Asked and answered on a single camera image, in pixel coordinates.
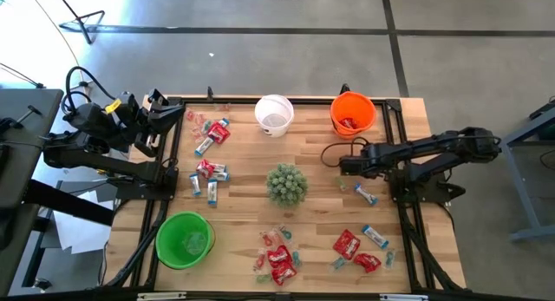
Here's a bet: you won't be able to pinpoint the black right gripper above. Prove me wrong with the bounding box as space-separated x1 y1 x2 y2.
340 143 387 179

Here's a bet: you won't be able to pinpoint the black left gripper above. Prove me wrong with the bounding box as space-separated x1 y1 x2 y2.
116 88 186 158

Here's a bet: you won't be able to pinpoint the green plastic bucket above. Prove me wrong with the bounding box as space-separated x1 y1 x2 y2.
154 211 216 271

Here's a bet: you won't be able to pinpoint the orange plastic bucket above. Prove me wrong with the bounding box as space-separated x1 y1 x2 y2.
329 91 377 141

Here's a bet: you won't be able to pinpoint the green potted artificial plant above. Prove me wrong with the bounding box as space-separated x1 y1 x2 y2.
265 162 310 208

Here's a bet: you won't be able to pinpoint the white plastic bucket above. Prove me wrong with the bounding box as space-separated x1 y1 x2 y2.
254 94 296 139

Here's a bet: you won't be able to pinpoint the black desk beam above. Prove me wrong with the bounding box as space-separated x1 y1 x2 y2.
23 179 114 226

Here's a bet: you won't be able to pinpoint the black stand base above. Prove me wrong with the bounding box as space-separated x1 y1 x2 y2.
52 0 107 45

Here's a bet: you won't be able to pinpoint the white paper sheets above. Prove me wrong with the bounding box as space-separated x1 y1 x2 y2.
52 188 114 255

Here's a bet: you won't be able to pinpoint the dark gray desk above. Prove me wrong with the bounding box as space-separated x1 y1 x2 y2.
0 88 65 293

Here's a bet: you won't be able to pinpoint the black clamp tool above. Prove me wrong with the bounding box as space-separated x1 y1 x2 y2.
0 104 43 135

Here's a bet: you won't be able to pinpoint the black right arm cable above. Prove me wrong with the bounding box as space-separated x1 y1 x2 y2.
320 136 372 168

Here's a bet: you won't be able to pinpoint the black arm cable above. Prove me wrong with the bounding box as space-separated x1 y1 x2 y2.
320 136 372 168
60 65 118 116

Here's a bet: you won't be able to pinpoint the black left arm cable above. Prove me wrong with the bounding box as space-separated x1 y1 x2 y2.
60 65 118 116

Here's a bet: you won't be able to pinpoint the yellow extension cable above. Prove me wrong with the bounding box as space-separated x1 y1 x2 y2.
24 0 88 92

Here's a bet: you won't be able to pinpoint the black cable bundle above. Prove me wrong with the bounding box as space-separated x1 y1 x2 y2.
103 200 170 289
398 205 460 291

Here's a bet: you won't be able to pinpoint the white table bracket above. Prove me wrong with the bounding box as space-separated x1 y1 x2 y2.
136 291 188 301
380 293 429 301

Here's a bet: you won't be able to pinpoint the blue-gray table frame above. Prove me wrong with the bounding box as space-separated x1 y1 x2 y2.
478 96 555 244

